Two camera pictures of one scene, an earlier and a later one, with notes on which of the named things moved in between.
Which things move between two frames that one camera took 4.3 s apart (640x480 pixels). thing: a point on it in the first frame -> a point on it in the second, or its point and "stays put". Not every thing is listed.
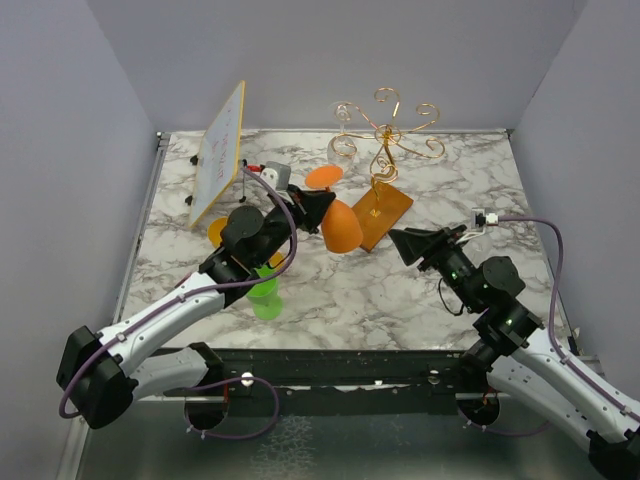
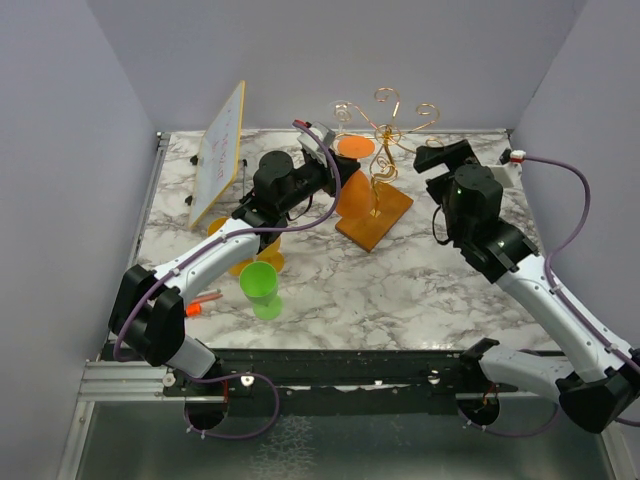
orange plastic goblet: x=341 y=225 -> x=354 y=199
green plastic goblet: x=264 y=295 stays put
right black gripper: x=414 y=243 -> x=454 y=154
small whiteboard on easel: x=218 y=159 stays put
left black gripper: x=310 y=207 -> x=326 y=172
